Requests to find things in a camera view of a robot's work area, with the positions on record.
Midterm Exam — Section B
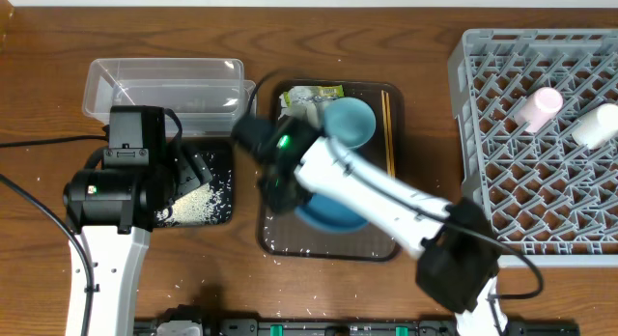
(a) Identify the pile of white rice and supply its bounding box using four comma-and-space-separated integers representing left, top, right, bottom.
156, 152, 233, 227

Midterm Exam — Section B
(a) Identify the light blue small bowl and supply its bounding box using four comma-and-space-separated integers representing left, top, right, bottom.
323, 98, 377, 149

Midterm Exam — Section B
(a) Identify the cream white cup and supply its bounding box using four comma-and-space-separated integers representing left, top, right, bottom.
572, 103, 618, 150

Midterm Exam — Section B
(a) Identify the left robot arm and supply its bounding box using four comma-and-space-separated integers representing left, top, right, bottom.
63, 106, 211, 335

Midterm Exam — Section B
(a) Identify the black plastic bin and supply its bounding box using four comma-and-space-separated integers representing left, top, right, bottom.
154, 139, 236, 229

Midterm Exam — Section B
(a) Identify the grey dishwasher rack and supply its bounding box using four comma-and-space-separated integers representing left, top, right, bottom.
448, 29, 617, 267

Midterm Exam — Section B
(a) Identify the wooden chopstick right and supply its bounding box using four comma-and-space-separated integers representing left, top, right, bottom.
384, 91, 397, 179

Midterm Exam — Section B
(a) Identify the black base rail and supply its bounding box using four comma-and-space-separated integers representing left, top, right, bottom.
134, 304, 580, 336

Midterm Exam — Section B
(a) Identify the dark brown serving tray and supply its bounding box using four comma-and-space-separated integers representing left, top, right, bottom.
258, 79, 405, 262

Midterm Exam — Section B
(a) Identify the pink plastic cup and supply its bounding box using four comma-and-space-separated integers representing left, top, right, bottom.
514, 87, 564, 133

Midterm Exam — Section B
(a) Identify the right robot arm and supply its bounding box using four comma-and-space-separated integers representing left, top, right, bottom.
232, 114, 508, 335

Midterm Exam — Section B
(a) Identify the dark blue plate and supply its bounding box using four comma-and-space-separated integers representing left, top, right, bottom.
295, 194, 369, 234

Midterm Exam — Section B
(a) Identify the clear plastic bin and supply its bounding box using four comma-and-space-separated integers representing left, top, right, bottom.
82, 58, 255, 137

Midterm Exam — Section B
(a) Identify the crumpled white green wrapper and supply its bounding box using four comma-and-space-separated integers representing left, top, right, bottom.
279, 85, 344, 128

